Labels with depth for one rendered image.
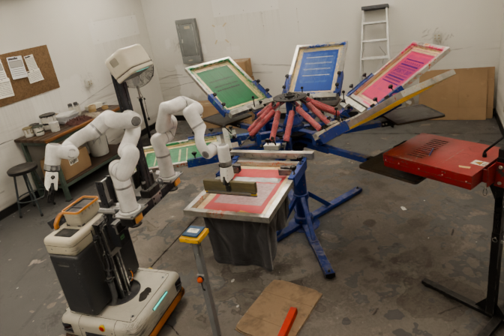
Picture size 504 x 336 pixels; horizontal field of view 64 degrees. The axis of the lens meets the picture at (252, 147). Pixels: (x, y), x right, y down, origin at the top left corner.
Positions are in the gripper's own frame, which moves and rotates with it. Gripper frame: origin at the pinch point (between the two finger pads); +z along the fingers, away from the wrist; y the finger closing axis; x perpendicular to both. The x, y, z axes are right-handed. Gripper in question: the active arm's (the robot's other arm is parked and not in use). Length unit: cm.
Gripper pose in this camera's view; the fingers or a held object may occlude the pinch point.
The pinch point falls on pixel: (229, 187)
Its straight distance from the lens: 254.7
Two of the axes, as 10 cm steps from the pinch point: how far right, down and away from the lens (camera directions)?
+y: -3.8, 3.8, -8.4
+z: 1.4, 9.2, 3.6
